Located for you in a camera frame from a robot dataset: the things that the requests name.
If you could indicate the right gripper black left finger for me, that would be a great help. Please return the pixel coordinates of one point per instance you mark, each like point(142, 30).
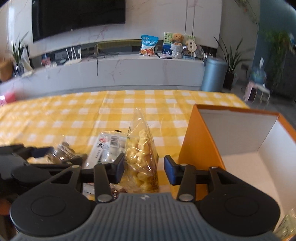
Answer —
point(70, 179)

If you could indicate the blue metal trash bin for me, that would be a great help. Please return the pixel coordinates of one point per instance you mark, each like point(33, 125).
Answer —
point(214, 74)

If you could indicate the bronze round vase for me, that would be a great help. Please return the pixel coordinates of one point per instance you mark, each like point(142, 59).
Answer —
point(6, 70)

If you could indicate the orange cardboard box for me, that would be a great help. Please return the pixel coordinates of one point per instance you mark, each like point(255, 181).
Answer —
point(257, 149)

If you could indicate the blue white snack bag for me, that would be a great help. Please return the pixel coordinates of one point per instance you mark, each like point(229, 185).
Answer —
point(148, 45)

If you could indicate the blue water jug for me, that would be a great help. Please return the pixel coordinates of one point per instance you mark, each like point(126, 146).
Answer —
point(258, 75)

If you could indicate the green plant glass vase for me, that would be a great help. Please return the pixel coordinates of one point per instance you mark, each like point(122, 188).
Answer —
point(17, 53)

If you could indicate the potted long-leaf plant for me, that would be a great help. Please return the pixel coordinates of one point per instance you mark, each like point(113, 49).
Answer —
point(232, 58)

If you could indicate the yellow green snack packet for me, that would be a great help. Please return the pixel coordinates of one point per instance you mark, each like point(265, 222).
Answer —
point(286, 230)

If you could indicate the white small stool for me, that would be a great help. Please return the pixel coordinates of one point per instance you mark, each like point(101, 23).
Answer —
point(262, 93)

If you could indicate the pink tissue box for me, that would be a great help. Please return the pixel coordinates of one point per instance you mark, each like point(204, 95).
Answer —
point(7, 98)

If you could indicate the yellow puffed snack bag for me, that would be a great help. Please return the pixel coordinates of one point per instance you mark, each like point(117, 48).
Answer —
point(141, 157)

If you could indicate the pink small heater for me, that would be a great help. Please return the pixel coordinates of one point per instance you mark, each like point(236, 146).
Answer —
point(250, 92)

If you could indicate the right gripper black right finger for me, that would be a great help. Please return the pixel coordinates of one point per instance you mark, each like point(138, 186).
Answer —
point(188, 176)

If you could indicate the green white book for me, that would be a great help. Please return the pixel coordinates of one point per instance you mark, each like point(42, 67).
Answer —
point(168, 36)

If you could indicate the round white hand fan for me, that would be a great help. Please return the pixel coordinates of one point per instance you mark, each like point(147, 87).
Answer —
point(191, 46)

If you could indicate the white marble tv cabinet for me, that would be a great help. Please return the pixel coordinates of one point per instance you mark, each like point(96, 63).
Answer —
point(114, 72)

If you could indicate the hanging green vine plant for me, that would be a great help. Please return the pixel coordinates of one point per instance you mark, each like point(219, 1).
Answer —
point(276, 34)

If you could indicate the white red snack packet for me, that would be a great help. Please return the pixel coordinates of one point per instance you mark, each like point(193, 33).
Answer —
point(107, 147)

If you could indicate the dark brown snack packet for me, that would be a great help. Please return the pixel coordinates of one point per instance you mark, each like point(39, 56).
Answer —
point(62, 153)

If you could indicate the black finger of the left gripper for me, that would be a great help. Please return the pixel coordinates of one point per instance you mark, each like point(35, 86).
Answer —
point(20, 153)
point(49, 165)

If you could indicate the brown teddy bear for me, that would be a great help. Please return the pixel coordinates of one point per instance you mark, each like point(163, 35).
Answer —
point(177, 39)

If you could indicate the white wifi router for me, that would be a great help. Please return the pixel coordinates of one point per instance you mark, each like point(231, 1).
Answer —
point(73, 55)

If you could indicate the black wall television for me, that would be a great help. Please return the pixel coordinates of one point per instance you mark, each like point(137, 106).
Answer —
point(52, 17)

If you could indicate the yellow white checkered tablecloth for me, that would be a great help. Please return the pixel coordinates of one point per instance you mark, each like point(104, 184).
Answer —
point(79, 118)

